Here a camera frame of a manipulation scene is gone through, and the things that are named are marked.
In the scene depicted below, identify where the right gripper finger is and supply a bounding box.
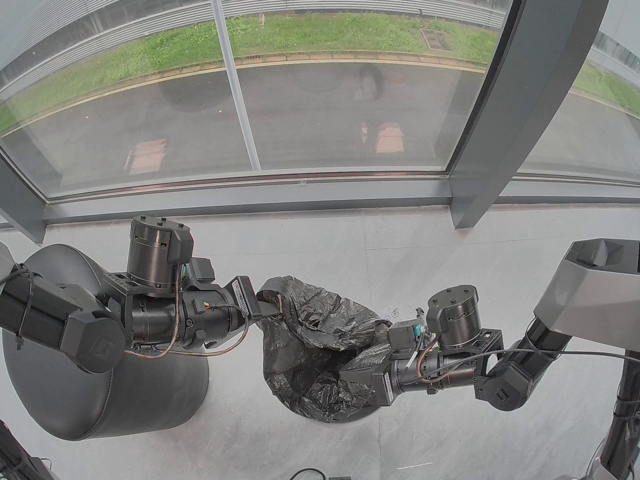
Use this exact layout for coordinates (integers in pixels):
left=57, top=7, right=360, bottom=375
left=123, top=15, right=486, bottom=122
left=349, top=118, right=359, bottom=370
left=341, top=364, right=379, bottom=394

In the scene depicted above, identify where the black plastic bag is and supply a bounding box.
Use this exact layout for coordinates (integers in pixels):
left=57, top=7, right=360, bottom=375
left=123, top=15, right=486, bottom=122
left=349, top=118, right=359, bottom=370
left=256, top=275, right=397, bottom=424

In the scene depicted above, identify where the window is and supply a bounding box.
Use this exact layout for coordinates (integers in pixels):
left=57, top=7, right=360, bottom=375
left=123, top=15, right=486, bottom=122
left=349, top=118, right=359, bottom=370
left=0, top=0, right=640, bottom=245

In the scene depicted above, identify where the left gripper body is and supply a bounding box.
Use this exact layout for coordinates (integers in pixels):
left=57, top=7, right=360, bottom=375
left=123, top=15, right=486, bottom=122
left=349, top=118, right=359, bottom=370
left=175, top=276, right=262, bottom=349

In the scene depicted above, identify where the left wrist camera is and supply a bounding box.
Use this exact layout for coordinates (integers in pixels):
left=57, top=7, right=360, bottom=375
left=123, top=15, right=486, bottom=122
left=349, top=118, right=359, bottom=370
left=187, top=256, right=216, bottom=289

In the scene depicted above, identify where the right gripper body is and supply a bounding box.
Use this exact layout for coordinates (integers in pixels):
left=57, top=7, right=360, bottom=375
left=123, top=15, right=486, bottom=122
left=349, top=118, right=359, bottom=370
left=373, top=352, right=447, bottom=407

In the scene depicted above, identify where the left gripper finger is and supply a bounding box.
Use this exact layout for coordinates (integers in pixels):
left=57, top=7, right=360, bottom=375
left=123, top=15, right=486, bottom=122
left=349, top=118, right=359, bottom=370
left=255, top=292, right=283, bottom=319

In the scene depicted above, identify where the clear printed wrapper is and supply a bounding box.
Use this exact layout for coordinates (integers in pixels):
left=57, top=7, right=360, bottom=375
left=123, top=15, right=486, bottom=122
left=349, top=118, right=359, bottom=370
left=382, top=305, right=429, bottom=329

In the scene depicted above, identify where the dark grey round chair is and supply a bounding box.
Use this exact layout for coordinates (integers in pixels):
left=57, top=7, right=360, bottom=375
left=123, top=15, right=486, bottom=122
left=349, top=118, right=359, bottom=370
left=2, top=242, right=210, bottom=442

